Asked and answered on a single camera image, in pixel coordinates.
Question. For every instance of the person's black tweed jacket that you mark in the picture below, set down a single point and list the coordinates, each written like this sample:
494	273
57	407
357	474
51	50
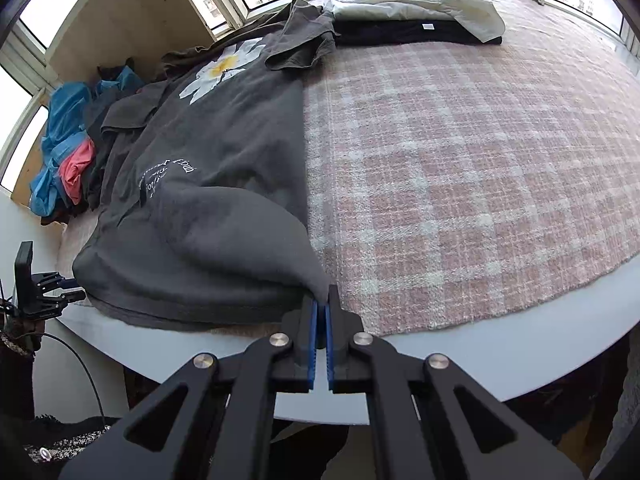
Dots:
60	447

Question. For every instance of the small wooden board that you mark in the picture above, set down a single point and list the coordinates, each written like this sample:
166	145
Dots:
27	175

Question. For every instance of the blue garment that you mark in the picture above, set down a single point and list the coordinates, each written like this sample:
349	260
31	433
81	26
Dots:
65	105

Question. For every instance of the dark grey daisy T-shirt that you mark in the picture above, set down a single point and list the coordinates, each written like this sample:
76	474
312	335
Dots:
225	160

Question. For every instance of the folded navy garment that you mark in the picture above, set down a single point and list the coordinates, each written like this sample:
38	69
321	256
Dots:
400	32

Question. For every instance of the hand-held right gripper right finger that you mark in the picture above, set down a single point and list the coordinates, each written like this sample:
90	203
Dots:
328	342

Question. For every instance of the folded white shirt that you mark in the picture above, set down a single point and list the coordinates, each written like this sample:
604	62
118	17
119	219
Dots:
400	5

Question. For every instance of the dark brown garment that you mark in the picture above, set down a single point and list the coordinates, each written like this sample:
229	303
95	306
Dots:
115	70

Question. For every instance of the large wooden board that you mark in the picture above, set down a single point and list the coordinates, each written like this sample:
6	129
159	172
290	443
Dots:
125	15

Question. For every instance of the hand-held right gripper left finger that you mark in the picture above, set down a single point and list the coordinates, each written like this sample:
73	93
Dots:
314	332

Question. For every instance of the pink plaid blanket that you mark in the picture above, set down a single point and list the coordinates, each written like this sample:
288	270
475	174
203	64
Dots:
475	160

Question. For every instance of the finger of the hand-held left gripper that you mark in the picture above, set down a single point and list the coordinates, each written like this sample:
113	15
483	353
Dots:
62	299
55	281

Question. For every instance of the pink garment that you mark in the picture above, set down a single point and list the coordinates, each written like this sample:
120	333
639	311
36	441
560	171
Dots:
76	170

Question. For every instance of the white window frame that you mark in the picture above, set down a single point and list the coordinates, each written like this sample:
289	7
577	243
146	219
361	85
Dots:
20	60

